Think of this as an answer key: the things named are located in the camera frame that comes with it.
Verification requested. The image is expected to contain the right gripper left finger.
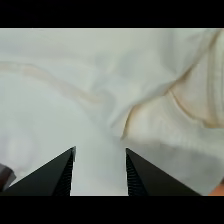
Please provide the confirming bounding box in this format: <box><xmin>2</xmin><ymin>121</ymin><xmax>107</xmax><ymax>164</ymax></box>
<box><xmin>0</xmin><ymin>145</ymin><xmax>77</xmax><ymax>197</ymax></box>

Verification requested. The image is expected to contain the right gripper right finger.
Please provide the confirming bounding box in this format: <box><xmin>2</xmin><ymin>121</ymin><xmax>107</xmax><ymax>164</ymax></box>
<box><xmin>125</xmin><ymin>147</ymin><xmax>202</xmax><ymax>197</ymax></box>

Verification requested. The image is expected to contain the white shirt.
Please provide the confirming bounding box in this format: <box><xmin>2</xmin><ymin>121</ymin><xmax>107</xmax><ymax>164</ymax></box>
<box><xmin>0</xmin><ymin>27</ymin><xmax>224</xmax><ymax>197</ymax></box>

